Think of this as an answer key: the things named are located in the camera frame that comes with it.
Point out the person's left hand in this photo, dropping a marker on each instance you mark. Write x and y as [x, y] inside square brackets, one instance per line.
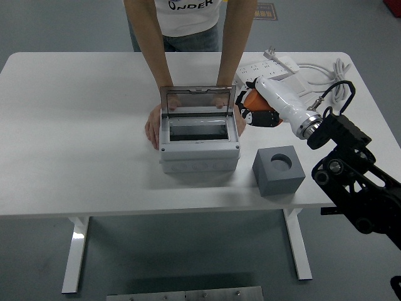
[241, 123]

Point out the person's right hand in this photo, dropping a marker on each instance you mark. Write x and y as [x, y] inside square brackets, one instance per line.
[153, 125]

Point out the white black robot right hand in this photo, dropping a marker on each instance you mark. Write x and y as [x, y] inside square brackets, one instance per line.
[279, 97]

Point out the orange cylindrical battery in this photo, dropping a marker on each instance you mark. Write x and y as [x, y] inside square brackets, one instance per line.
[255, 100]

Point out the grey plastic electrical box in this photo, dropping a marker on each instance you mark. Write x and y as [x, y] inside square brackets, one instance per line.
[197, 153]

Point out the transparent hinged box lid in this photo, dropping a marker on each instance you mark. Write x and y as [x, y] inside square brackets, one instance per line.
[200, 91]

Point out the person's right forearm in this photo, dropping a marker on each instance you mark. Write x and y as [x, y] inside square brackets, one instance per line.
[153, 47]

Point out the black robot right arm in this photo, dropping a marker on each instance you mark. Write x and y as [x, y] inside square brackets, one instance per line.
[360, 194]

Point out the person's left forearm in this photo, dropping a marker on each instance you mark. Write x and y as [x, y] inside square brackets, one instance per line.
[235, 47]

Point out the long white power strip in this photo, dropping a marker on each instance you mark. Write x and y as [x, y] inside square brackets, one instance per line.
[250, 69]

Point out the white power plug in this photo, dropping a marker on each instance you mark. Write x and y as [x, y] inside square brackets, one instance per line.
[269, 54]

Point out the grey block with round hole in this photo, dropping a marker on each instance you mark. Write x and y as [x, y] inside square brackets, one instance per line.
[282, 182]

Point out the brown floor sign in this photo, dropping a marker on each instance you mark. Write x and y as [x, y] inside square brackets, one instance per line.
[267, 12]

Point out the person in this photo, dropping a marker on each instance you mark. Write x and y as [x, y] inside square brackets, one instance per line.
[188, 22]

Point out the black table control panel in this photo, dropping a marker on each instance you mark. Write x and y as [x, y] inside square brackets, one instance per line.
[327, 211]

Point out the white table leg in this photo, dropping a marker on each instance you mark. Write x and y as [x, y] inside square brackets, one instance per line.
[75, 254]
[297, 247]

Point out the red object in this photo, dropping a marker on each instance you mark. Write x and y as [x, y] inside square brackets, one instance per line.
[393, 7]

